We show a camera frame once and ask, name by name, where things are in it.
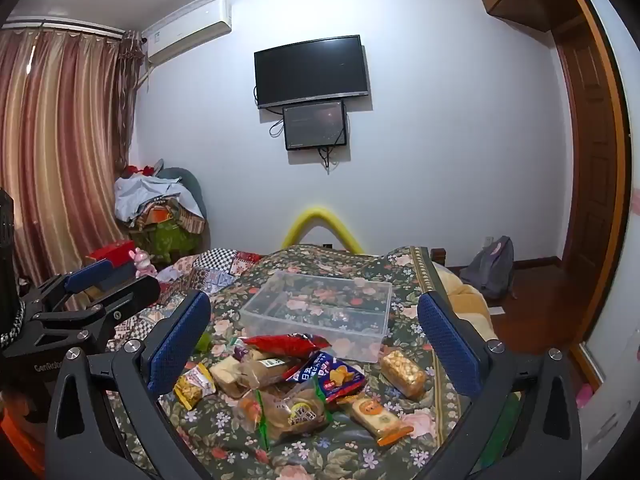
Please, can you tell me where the clear plastic storage box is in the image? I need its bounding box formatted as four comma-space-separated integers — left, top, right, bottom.
239, 270, 393, 363

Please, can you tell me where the pink plush toy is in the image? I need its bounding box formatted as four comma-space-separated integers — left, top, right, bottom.
129, 247, 157, 277

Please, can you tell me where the small black monitor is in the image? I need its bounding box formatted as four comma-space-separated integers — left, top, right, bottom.
282, 101, 348, 152

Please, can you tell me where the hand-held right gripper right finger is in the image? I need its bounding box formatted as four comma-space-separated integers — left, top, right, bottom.
416, 290, 583, 480

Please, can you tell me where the white sandwich bread packet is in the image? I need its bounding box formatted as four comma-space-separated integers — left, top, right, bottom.
209, 352, 251, 400

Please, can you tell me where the yellow foam tube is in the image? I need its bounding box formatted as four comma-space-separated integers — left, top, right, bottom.
281, 204, 363, 253

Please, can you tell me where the green printed cloth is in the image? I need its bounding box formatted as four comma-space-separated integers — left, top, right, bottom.
129, 220, 203, 266

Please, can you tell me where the grey backpack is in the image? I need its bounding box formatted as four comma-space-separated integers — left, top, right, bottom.
459, 236, 516, 301

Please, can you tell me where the black wall television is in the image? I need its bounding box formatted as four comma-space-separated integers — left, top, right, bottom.
253, 35, 372, 110

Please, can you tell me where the brown noodle packet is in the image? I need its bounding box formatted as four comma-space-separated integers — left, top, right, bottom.
239, 355, 303, 390

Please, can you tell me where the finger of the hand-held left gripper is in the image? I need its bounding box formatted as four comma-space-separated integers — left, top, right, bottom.
30, 274, 162, 343
21, 259, 115, 314

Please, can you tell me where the golden cake packet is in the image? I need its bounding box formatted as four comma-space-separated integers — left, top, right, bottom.
379, 349, 429, 401

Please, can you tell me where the yellow blanket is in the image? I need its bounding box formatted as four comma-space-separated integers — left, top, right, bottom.
432, 262, 499, 341

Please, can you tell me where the orange cracker packet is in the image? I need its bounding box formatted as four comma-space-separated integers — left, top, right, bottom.
336, 394, 416, 448

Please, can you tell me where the red snack bag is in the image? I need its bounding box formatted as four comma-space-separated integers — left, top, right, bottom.
241, 334, 332, 359

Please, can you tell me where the blue chip bag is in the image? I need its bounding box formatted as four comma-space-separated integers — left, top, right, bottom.
286, 351, 369, 405

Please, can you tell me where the white air conditioner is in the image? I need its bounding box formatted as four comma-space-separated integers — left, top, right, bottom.
141, 0, 233, 67

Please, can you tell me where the floral blanket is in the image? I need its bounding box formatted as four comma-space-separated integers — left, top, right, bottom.
107, 244, 501, 480

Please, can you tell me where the red box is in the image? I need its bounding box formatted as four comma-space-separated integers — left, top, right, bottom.
87, 241, 136, 271

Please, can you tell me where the clear bag of orange bread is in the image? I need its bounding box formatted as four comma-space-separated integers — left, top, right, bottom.
238, 384, 332, 452

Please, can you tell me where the pile of clothes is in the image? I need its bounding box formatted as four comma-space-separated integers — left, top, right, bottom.
114, 162, 206, 235

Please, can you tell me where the striped brown curtain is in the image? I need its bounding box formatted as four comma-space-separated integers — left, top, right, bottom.
0, 27, 142, 311

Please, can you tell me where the wooden door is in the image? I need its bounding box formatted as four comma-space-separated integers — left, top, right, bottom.
550, 12, 632, 361

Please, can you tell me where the white curtain rail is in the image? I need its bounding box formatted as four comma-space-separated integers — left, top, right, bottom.
0, 16, 126, 40

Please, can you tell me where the grey chair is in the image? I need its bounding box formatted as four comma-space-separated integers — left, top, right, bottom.
157, 166, 208, 221

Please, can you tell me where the small yellow snack packet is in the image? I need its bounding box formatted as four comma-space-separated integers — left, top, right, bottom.
172, 361, 217, 411

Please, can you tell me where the patchwork quilt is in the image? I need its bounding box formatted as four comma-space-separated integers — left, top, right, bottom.
107, 247, 264, 351

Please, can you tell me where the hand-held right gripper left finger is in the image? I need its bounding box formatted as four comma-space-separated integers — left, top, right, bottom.
45, 290, 213, 480

